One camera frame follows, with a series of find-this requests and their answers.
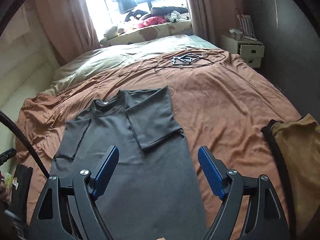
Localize green tissue pack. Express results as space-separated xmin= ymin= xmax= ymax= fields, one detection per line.
xmin=4 ymin=172 xmax=13 ymax=190

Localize beige bed sheet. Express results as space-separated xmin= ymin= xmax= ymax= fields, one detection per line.
xmin=44 ymin=35 xmax=217 ymax=95

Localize pink right curtain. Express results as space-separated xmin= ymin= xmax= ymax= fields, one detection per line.
xmin=187 ymin=0 xmax=242 ymax=47

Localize grey polo shirt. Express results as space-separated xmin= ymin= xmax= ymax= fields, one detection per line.
xmin=50 ymin=87 xmax=207 ymax=239

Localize cream bedside nightstand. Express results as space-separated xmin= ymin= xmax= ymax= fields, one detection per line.
xmin=221 ymin=35 xmax=265 ymax=68

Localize pink red clothes pile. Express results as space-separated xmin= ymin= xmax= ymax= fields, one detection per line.
xmin=136 ymin=16 xmax=167 ymax=29

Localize pink curtain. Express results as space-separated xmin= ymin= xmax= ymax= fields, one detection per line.
xmin=31 ymin=0 xmax=100 ymax=66
xmin=187 ymin=0 xmax=242 ymax=47

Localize cream padded headboard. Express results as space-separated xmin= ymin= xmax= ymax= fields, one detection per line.
xmin=0 ymin=3 xmax=61 ymax=113

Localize folded black printed t-shirt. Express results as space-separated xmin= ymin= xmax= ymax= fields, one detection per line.
xmin=10 ymin=164 xmax=33 ymax=222

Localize folded mustard brown garment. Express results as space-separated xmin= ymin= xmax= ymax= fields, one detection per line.
xmin=261 ymin=114 xmax=319 ymax=239

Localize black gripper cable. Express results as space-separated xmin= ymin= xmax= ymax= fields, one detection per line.
xmin=0 ymin=110 xmax=51 ymax=180

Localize hanging dark garment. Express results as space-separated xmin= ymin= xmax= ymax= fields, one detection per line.
xmin=117 ymin=0 xmax=137 ymax=14

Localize teddy bear plush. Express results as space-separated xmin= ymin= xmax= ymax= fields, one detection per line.
xmin=99 ymin=25 xmax=125 ymax=44

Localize rust brown bed blanket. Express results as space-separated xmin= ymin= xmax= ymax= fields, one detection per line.
xmin=15 ymin=48 xmax=302 ymax=240

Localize person's left hand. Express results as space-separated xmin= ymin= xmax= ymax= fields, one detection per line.
xmin=0 ymin=173 xmax=9 ymax=203

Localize pink left curtain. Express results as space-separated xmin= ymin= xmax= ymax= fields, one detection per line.
xmin=31 ymin=0 xmax=100 ymax=66

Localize black cables on bed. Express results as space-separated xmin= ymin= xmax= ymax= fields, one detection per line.
xmin=117 ymin=48 xmax=227 ymax=78

